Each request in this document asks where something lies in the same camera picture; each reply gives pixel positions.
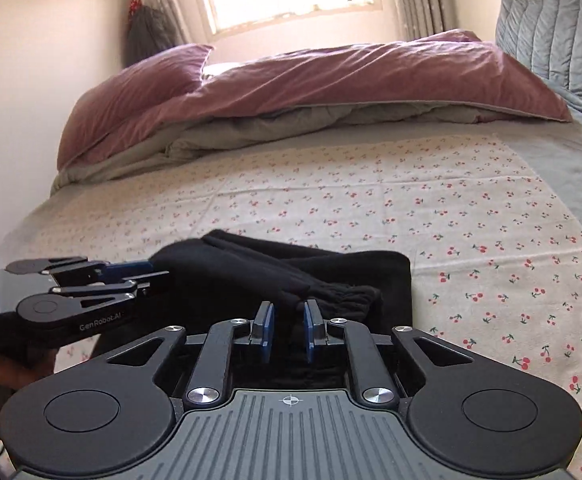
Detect black pants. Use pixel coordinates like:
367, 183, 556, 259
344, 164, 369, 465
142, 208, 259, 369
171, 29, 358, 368
93, 229, 415, 403

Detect cherry print cloth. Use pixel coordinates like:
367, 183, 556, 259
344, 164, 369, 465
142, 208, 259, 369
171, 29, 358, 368
0, 132, 582, 480

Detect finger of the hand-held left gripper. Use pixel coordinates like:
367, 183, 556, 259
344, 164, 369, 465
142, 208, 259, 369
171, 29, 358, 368
51, 270, 173, 311
42, 256, 153, 285

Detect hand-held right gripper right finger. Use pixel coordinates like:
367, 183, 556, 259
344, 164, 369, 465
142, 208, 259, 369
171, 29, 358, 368
303, 299, 477, 407

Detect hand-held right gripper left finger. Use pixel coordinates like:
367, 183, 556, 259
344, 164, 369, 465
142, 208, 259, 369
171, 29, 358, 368
106, 301, 276, 407

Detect grey hanging garment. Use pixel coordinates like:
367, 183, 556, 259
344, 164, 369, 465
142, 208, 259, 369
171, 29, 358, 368
123, 5, 183, 69

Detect grey quilted headboard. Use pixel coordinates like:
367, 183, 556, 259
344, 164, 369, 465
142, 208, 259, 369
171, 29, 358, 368
493, 0, 582, 117

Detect pink pillow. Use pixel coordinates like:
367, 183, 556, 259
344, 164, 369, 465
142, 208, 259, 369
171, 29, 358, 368
57, 43, 216, 171

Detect pink and grey duvet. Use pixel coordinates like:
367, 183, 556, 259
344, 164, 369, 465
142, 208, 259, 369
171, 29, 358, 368
50, 30, 575, 197

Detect person's left hand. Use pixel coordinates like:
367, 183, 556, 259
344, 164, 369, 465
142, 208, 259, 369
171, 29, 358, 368
0, 346, 58, 413

